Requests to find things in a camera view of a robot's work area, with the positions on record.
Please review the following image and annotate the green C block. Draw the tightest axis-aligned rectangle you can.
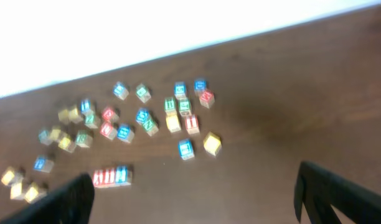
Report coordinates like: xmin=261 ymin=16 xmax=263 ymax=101
xmin=179 ymin=98 xmax=192 ymax=117

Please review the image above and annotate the green 4 block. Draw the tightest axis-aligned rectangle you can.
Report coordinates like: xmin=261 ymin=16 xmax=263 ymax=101
xmin=136 ymin=84 xmax=151 ymax=103

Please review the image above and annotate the green N block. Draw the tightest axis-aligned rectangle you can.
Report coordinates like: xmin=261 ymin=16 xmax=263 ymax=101
xmin=142 ymin=118 xmax=159 ymax=136

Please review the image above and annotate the blue L block left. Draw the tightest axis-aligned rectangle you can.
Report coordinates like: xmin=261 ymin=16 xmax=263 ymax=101
xmin=80 ymin=98 xmax=95 ymax=116

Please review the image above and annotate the blue H block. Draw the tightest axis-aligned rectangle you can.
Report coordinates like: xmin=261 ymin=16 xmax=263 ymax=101
xmin=117 ymin=124 xmax=134 ymax=143

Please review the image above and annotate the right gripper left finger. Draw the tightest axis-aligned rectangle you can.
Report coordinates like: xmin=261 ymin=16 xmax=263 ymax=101
xmin=0 ymin=173 xmax=95 ymax=224

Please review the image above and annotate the yellow block right cluster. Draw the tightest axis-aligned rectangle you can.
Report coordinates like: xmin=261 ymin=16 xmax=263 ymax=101
xmin=166 ymin=114 xmax=182 ymax=133

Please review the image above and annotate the blue S block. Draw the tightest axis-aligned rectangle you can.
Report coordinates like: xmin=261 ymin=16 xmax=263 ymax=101
xmin=174 ymin=82 xmax=187 ymax=100

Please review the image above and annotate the red M block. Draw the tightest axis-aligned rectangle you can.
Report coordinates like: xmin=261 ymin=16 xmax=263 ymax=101
xmin=199 ymin=90 xmax=215 ymax=108

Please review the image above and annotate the yellow block bottom right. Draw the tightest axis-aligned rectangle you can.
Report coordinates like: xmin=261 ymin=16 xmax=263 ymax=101
xmin=24 ymin=182 xmax=47 ymax=203

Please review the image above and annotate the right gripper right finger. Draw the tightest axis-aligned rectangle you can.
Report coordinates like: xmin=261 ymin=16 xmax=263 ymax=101
xmin=294 ymin=161 xmax=381 ymax=223

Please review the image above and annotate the yellow block bottom middle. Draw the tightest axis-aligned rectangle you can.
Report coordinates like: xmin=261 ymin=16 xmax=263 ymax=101
xmin=10 ymin=182 xmax=27 ymax=200

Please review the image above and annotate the blue T block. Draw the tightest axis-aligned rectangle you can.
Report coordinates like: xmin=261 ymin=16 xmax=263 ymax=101
xmin=178 ymin=139 xmax=195 ymax=160

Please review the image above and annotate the red A block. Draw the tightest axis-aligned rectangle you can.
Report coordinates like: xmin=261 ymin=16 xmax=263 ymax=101
xmin=92 ymin=170 xmax=104 ymax=188

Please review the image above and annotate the green B block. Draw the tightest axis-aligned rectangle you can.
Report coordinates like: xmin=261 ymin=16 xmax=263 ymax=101
xmin=164 ymin=97 xmax=177 ymax=116

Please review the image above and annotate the yellow block lower middle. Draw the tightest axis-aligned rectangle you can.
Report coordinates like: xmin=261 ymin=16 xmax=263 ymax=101
xmin=58 ymin=134 xmax=76 ymax=153

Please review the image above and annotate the green R block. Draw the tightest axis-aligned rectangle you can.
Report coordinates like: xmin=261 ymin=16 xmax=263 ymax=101
xmin=75 ymin=130 xmax=93 ymax=148

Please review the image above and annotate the blue 2 block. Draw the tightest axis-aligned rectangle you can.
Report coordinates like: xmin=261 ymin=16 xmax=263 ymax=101
xmin=115 ymin=166 xmax=133 ymax=186

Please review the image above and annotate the blue L block top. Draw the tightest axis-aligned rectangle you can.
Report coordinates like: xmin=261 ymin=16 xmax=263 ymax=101
xmin=113 ymin=82 xmax=129 ymax=100

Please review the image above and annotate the blue l block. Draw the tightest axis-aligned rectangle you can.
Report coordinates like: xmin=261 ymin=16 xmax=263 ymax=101
xmin=113 ymin=82 xmax=129 ymax=100
xmin=80 ymin=98 xmax=95 ymax=116

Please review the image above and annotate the yellow block top left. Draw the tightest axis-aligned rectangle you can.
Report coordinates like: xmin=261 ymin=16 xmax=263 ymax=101
xmin=58 ymin=108 xmax=70 ymax=125

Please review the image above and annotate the green Z block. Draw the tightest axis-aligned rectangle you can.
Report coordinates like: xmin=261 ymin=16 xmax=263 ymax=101
xmin=84 ymin=114 xmax=101 ymax=129

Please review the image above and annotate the yellow block far left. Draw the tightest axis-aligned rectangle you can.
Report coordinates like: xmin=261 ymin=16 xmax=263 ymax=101
xmin=1 ymin=167 xmax=24 ymax=187

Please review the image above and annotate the blue D block right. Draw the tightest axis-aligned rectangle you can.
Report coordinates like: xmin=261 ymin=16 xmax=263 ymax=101
xmin=194 ymin=79 xmax=207 ymax=95

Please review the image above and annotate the yellow block middle left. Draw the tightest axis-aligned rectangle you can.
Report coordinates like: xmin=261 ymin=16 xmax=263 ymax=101
xmin=49 ymin=126 xmax=63 ymax=142

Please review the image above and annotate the yellow block far right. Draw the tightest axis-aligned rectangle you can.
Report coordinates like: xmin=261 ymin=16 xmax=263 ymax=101
xmin=203 ymin=132 xmax=222 ymax=156

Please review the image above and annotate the red i block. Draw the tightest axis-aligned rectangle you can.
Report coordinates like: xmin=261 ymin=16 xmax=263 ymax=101
xmin=185 ymin=115 xmax=200 ymax=134
xmin=103 ymin=168 xmax=116 ymax=187

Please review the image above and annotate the blue P block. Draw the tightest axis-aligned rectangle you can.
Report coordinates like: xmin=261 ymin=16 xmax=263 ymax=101
xmin=33 ymin=156 xmax=54 ymax=173

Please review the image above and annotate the red U block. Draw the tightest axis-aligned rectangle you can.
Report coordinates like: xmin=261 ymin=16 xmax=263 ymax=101
xmin=100 ymin=122 xmax=117 ymax=140

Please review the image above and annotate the red E block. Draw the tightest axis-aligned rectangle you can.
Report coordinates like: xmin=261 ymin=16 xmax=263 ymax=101
xmin=101 ymin=106 xmax=119 ymax=123

